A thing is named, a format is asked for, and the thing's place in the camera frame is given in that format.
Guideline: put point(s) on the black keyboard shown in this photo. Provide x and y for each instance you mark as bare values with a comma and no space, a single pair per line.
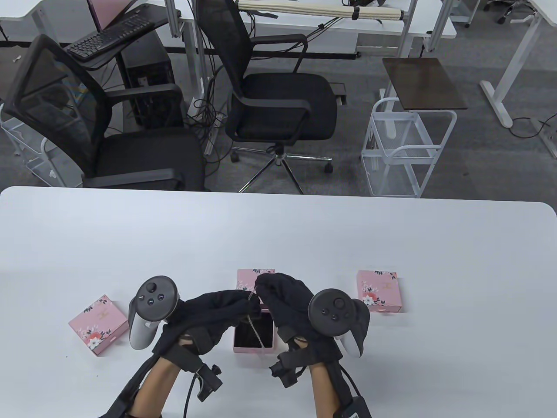
104,39

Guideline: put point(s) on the rolled beige mat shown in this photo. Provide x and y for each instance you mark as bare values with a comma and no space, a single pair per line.
304,8

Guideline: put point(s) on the white desk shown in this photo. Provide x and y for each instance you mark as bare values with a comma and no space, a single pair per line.
43,17
518,48

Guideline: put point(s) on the pink floral gift box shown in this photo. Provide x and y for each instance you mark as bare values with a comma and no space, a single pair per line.
99,324
246,278

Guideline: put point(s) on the black office chair base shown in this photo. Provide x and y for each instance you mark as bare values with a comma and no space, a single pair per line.
507,6

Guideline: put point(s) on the person's right hand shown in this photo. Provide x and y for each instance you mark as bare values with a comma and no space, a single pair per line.
287,305

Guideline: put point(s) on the black computer tower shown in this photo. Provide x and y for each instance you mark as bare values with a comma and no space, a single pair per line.
150,74

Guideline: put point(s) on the person's left forearm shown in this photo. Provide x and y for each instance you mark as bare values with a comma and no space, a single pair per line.
152,387

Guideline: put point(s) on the pink screen laptop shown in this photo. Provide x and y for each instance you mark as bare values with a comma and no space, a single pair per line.
109,11

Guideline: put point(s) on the person's right forearm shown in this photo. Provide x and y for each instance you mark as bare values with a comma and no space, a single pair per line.
324,392

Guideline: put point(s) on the dark wooden side table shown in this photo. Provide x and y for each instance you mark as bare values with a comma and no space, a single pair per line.
424,82

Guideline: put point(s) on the black mesh office chair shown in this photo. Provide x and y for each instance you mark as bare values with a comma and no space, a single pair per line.
143,156
283,104

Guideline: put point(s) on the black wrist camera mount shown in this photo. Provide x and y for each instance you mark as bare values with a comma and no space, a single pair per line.
209,383
285,370

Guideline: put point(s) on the person's left hand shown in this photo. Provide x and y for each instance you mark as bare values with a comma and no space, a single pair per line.
204,313

